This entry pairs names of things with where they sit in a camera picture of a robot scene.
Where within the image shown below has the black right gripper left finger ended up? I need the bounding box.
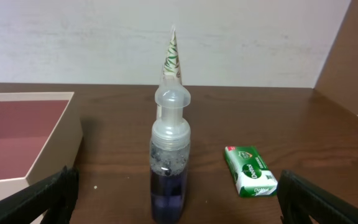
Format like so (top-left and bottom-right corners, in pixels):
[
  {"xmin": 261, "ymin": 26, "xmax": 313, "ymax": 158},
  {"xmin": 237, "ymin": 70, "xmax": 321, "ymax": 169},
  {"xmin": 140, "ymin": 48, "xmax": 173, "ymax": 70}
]
[{"xmin": 0, "ymin": 167, "xmax": 79, "ymax": 224}]

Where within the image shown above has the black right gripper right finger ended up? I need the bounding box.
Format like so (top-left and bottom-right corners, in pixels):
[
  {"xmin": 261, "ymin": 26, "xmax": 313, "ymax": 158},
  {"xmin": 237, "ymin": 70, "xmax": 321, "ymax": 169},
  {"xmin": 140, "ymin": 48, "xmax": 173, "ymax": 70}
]
[{"xmin": 277, "ymin": 170, "xmax": 358, "ymax": 224}]

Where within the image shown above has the white box pink interior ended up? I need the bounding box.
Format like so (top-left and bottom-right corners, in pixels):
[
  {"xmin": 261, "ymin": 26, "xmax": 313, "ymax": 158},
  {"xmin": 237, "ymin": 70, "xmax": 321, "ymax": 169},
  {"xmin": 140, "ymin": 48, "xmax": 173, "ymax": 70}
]
[{"xmin": 0, "ymin": 91, "xmax": 84, "ymax": 210}]

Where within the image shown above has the green Dettol soap bar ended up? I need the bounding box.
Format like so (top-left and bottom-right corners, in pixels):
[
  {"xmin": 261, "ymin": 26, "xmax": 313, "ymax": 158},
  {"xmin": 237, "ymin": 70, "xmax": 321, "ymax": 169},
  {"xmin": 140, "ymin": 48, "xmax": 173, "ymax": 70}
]
[{"xmin": 224, "ymin": 146, "xmax": 278, "ymax": 197}]

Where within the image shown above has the clear pump bottle purple liquid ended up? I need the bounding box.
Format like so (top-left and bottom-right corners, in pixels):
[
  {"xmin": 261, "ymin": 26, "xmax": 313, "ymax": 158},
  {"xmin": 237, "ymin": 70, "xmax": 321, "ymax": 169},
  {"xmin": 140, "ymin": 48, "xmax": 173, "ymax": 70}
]
[{"xmin": 149, "ymin": 78, "xmax": 191, "ymax": 223}]

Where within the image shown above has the white floral lotion tube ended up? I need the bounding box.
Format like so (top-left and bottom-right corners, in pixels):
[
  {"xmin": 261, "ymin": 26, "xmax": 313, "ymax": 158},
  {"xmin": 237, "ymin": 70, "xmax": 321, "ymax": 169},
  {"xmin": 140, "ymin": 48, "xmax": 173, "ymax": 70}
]
[{"xmin": 155, "ymin": 26, "xmax": 183, "ymax": 120}]

